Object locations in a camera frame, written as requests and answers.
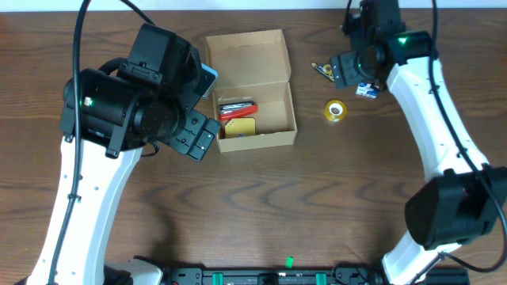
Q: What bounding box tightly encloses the brown cardboard box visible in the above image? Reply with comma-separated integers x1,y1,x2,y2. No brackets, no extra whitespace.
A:
206,29,297,153

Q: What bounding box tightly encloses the yellow sticky note pad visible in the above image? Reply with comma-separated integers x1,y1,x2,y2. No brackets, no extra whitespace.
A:
224,117,256,139

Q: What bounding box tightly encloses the small blue white staples box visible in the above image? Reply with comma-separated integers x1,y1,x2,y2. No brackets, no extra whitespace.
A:
356,82,378,99

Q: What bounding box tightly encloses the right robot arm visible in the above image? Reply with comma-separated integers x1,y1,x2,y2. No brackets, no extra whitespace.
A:
330,0,506,284

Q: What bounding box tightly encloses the red black stapler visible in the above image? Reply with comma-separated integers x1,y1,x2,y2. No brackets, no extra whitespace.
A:
219,101,258,120

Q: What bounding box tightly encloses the yellow adhesive tape roll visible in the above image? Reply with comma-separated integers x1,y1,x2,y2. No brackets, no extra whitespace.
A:
324,100,347,123

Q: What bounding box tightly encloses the small green clip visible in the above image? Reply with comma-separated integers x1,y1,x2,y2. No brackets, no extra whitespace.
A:
286,256,294,268

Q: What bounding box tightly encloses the correction tape dispenser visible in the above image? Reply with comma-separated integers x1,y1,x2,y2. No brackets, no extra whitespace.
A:
311,63,335,82

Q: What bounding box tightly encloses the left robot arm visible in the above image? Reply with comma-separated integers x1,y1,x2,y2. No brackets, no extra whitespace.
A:
25,24,219,284

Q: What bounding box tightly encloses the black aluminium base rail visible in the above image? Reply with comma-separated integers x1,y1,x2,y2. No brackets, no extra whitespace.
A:
162,267,387,285

